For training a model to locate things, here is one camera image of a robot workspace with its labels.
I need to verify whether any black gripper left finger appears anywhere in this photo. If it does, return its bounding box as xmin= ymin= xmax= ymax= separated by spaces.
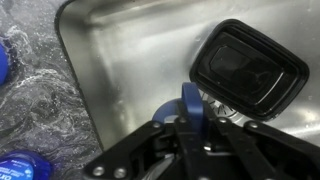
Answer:
xmin=82 ymin=120 xmax=187 ymax=180

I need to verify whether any sink drain strainer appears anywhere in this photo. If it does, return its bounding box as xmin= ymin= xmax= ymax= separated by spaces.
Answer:
xmin=200 ymin=91 xmax=248 ymax=125

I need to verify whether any blue cup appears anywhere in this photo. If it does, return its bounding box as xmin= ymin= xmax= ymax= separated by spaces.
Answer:
xmin=152 ymin=82 xmax=206 ymax=140

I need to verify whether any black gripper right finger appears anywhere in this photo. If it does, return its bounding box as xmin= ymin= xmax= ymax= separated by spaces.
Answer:
xmin=208 ymin=118 xmax=320 ymax=180

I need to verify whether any stainless steel sink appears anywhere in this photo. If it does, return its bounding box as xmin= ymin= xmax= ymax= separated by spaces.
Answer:
xmin=55 ymin=0 xmax=320 ymax=149

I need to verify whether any black plastic food tray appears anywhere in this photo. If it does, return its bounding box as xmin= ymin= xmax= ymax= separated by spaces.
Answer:
xmin=189 ymin=19 xmax=310 ymax=121

